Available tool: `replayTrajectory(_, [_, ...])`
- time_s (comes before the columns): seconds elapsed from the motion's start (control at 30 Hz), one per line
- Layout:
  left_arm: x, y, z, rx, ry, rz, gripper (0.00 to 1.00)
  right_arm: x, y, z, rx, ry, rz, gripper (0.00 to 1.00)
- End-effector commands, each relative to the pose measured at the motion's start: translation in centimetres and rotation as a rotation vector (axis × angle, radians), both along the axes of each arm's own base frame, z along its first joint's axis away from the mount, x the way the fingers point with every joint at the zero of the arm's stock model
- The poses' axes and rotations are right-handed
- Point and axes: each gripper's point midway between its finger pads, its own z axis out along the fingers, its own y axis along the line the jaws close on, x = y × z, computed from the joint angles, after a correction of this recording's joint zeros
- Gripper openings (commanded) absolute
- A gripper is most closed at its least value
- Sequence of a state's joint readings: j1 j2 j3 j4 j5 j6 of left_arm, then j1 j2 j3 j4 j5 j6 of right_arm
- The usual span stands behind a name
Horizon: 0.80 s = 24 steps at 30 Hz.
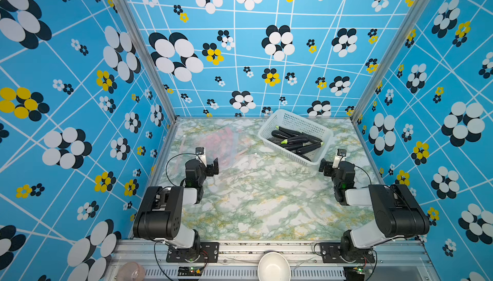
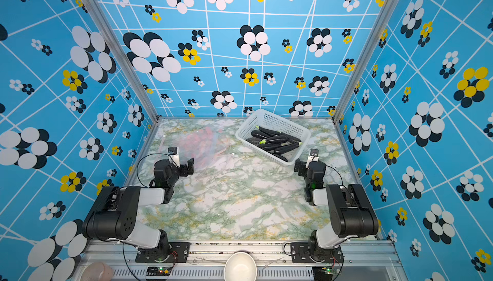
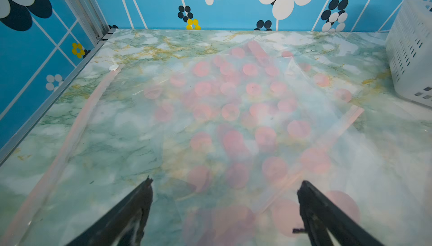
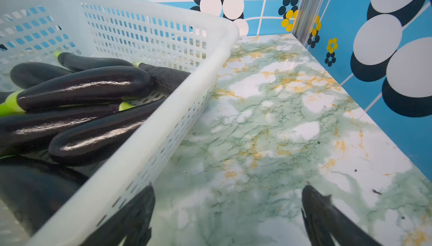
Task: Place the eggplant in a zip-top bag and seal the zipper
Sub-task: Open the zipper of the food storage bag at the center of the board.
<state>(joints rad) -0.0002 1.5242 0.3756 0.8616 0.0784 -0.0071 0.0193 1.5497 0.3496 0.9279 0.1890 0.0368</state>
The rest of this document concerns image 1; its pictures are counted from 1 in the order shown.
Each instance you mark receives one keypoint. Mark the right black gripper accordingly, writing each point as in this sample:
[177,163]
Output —
[329,167]

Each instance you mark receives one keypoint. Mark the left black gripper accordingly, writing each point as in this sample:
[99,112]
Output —
[210,167]

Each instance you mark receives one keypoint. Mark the clear pink-dotted zip bag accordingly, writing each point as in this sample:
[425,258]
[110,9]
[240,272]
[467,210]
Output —
[233,146]

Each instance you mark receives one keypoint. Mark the dark purple eggplant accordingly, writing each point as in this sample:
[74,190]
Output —
[300,139]

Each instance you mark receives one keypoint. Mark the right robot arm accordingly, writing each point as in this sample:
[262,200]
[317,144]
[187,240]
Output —
[396,212]

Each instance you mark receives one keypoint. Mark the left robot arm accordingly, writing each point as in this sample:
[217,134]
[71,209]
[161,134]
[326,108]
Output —
[159,218]

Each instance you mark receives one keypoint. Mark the white plastic basket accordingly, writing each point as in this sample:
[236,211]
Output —
[296,125]

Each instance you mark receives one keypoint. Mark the white bowl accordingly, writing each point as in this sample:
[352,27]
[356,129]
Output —
[274,267]

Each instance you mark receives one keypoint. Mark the pink translucent object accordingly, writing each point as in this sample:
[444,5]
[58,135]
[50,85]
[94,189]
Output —
[131,271]

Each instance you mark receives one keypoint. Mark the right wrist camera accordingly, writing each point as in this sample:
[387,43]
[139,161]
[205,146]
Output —
[339,157]

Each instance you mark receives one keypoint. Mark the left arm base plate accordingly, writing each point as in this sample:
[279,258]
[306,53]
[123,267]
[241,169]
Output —
[205,252]

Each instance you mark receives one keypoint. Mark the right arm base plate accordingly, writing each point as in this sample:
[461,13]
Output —
[334,253]

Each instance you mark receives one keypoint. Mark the aluminium front rail frame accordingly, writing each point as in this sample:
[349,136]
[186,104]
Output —
[238,260]

